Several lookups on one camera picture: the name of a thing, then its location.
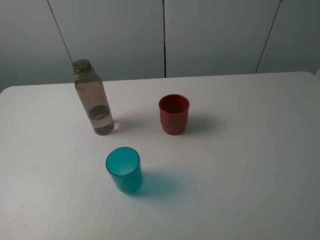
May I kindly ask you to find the clear brownish plastic bottle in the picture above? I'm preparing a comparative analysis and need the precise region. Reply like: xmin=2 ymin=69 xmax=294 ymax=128
xmin=72 ymin=59 xmax=115 ymax=136

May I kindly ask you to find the red plastic cup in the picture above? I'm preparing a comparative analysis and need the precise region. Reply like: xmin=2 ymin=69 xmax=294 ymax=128
xmin=158 ymin=94 xmax=190 ymax=136

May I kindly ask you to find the teal translucent plastic cup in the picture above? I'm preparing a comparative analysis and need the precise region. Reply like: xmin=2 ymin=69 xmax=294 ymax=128
xmin=105 ymin=147 xmax=143 ymax=194

